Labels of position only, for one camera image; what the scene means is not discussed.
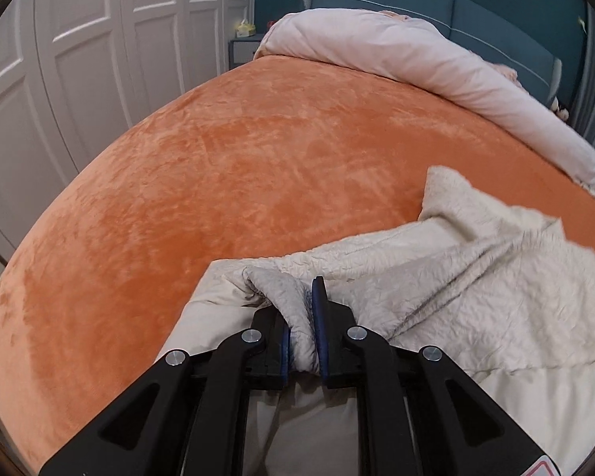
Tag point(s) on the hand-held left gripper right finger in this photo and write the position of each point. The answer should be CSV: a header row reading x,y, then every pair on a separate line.
x,y
320,328

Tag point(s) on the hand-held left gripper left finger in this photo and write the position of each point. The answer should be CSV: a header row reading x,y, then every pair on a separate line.
x,y
283,353

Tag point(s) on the cream quilted blanket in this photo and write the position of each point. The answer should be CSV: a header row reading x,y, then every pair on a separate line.
x,y
451,282

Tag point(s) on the orange plush bed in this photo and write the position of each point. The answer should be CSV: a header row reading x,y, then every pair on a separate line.
x,y
228,183

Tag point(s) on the grey nightstand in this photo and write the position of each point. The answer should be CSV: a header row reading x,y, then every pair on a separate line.
x,y
243,52

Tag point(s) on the pale pink duvet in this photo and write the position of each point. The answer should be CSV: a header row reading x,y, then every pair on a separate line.
x,y
426,59

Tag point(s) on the yellow tissue box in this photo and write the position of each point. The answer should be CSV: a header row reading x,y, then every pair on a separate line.
x,y
244,28

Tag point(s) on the pink ruffled pillow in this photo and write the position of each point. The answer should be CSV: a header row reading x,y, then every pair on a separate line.
x,y
505,73

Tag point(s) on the plush toy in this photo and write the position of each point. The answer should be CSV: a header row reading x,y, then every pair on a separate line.
x,y
559,108

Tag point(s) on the blue padded headboard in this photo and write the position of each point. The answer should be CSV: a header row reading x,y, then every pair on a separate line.
x,y
501,29

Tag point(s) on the white panelled wardrobe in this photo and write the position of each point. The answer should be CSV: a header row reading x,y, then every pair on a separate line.
x,y
79,59

